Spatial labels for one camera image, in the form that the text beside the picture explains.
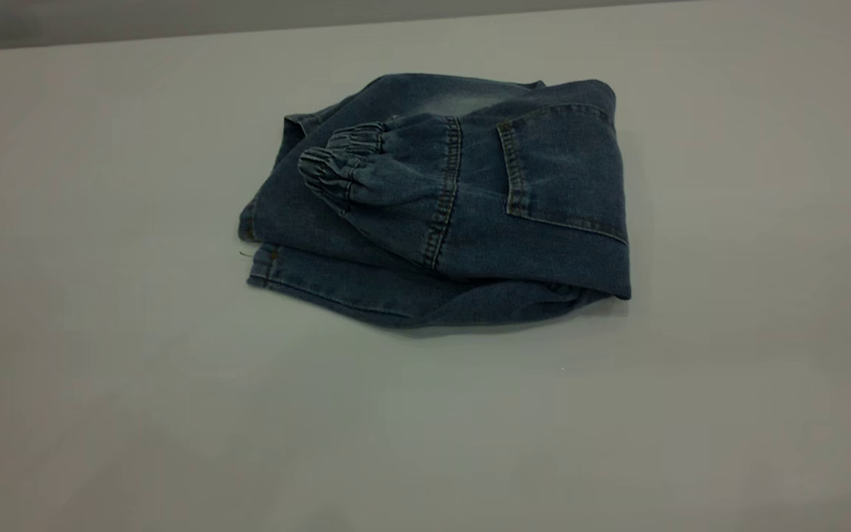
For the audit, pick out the blue denim shorts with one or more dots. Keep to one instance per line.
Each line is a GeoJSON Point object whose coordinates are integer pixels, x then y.
{"type": "Point", "coordinates": [470, 244]}

